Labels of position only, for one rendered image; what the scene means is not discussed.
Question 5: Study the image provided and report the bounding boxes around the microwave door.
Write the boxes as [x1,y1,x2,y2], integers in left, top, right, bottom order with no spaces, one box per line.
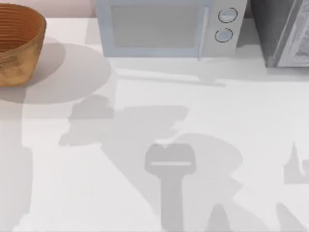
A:
[94,0,213,58]

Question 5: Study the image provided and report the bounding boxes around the round microwave knob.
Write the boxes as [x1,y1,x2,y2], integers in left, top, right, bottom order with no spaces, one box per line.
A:
[218,7,239,24]
[214,27,234,44]

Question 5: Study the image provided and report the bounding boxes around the pale microwave oven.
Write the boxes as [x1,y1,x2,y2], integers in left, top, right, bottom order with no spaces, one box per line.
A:
[93,0,249,62]

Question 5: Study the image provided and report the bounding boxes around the brown woven basket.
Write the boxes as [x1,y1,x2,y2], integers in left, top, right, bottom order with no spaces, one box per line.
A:
[0,3,47,87]

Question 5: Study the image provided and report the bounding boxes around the microwave door handle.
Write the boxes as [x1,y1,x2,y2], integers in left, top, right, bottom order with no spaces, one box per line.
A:
[197,6,210,62]

